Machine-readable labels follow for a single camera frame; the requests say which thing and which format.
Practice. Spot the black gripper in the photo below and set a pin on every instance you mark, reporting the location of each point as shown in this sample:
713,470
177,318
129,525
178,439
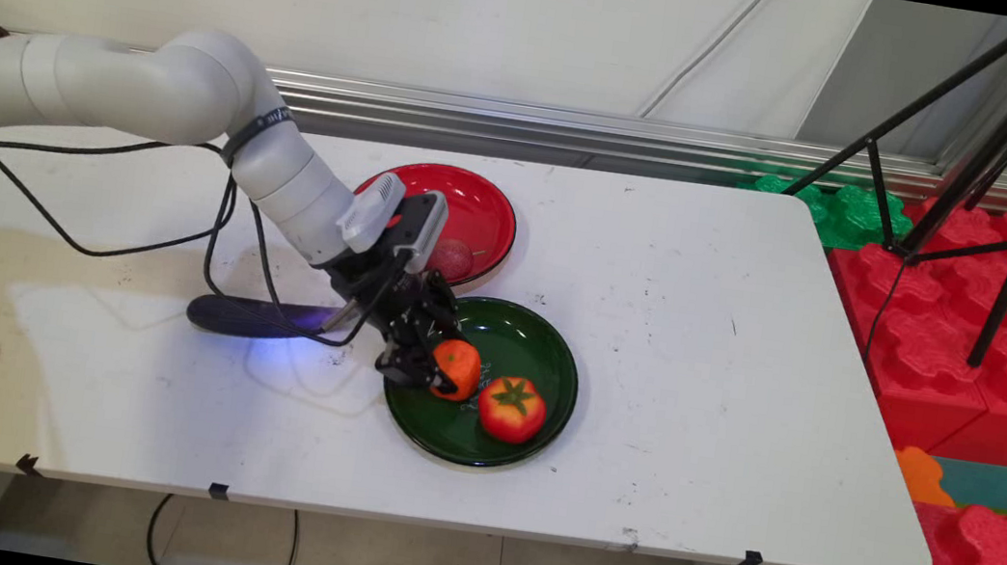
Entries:
385,296

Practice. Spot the orange toy fruit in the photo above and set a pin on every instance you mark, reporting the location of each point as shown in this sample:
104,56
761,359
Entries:
460,369

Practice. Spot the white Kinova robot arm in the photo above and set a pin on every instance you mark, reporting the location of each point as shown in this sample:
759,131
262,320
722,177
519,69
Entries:
149,90

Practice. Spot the dark red round toy fruit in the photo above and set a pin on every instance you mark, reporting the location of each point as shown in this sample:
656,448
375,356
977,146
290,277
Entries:
453,259

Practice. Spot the dark green round plate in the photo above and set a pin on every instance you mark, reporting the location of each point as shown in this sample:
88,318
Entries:
515,342

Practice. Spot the red toy tomato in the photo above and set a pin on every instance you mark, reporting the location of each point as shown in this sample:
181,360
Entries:
510,415

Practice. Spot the red round plate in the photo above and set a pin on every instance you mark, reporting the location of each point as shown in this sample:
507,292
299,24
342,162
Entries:
475,206

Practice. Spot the purple toy eggplant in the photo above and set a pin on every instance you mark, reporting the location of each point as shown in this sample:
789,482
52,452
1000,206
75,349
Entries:
246,317

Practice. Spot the black table edge clip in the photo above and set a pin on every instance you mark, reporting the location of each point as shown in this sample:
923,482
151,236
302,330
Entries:
30,464
752,560
219,490

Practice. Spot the green foam block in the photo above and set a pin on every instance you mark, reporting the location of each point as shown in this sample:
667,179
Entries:
848,216

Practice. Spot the orange foam piece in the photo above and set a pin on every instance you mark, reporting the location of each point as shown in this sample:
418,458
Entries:
923,477

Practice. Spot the aluminium rail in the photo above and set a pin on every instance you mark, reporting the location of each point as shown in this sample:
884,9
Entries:
582,128

